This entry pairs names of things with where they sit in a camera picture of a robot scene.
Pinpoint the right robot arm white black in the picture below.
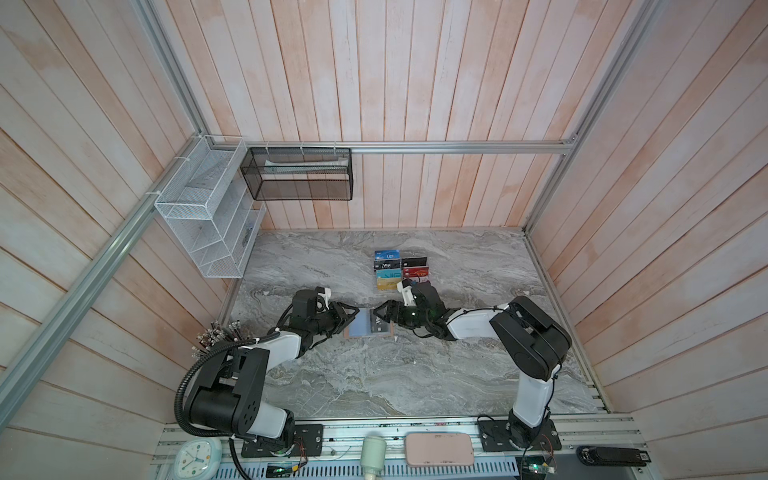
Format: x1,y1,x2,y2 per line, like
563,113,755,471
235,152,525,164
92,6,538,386
372,279,572,448

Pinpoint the black stapler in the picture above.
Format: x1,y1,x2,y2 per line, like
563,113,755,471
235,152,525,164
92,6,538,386
576,446,651,467

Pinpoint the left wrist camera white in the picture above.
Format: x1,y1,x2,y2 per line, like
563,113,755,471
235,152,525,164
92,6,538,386
315,287,331,309

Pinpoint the grey credit card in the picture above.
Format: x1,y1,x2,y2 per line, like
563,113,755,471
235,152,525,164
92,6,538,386
370,315,392,336

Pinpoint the white wire mesh shelf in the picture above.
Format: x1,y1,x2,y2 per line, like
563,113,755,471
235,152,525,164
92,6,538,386
155,135,266,279

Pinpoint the white light bulb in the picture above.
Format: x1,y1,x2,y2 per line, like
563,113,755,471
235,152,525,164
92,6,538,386
360,435,387,480

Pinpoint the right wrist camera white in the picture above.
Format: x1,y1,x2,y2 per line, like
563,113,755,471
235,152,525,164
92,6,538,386
397,279,416,307

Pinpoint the pink rectangular case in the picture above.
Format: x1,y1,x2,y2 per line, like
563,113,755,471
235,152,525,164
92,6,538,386
404,433,475,467

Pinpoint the white analog clock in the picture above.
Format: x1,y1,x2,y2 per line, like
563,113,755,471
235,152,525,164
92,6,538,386
172,437,222,480

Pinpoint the black credit card left column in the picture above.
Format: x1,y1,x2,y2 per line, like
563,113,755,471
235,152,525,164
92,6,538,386
374,259,402,271

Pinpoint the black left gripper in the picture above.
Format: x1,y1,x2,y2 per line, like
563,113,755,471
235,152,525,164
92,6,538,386
308,300,360,338

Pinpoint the gold credit card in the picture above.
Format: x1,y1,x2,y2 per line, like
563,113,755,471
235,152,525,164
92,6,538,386
376,277,401,291

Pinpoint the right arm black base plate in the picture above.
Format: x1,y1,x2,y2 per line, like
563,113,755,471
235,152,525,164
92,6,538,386
476,415,562,452

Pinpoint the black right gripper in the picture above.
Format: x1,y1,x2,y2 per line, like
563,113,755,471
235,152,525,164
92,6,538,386
373,299,431,328

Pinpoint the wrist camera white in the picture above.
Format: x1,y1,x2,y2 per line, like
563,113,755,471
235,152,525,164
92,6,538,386
315,287,331,309
397,279,416,307

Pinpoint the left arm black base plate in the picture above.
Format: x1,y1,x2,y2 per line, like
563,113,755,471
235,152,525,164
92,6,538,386
241,423,324,459

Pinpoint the bundle of coloured pens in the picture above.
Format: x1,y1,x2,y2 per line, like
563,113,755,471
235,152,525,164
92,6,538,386
192,322,243,360

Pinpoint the black credit card right column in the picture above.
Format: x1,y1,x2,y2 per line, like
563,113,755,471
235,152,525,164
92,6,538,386
401,256,428,268

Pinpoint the black credit card column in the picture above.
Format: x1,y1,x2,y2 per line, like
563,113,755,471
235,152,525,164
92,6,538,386
401,256,428,268
374,259,402,271

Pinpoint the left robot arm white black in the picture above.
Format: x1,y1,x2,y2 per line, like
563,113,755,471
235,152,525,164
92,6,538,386
174,287,360,452

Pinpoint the black mesh basket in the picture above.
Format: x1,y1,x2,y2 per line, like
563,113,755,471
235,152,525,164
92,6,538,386
240,146,354,201

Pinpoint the red credit card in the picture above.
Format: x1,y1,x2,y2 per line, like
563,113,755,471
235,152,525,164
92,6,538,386
402,266,430,279

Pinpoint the black corrugated cable hose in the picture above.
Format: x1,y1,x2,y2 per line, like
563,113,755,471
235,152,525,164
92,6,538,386
173,338,265,438

